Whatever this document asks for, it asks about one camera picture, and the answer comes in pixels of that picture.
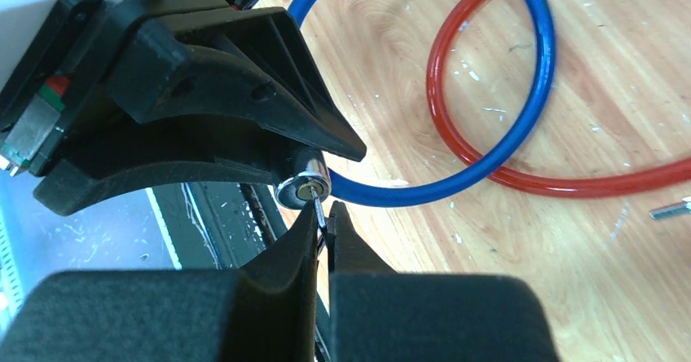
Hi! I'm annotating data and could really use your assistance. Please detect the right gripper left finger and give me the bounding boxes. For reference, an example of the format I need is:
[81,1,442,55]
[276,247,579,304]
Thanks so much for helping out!
[1,201,319,361]

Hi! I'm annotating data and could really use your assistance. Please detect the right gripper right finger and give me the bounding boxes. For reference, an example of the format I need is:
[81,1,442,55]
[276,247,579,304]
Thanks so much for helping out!
[328,201,559,361]

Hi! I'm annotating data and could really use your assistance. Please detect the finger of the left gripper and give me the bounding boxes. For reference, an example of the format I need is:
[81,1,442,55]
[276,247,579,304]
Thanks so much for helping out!
[33,116,298,216]
[107,7,367,161]

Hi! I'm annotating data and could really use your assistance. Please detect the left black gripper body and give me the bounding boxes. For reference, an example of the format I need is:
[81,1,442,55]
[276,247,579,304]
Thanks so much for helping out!
[1,0,258,175]

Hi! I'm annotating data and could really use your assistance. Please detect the blue cable lock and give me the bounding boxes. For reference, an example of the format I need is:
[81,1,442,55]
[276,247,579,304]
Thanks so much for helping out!
[298,0,557,208]

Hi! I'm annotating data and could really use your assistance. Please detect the red cable lock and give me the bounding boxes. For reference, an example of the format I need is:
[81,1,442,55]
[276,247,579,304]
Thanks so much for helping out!
[425,0,691,199]

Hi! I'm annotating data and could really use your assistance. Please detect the silver key with ring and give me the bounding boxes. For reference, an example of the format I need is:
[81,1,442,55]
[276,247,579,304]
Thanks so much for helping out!
[649,196,690,220]

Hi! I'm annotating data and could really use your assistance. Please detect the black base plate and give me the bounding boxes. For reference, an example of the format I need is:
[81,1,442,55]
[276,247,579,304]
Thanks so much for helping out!
[145,181,287,272]

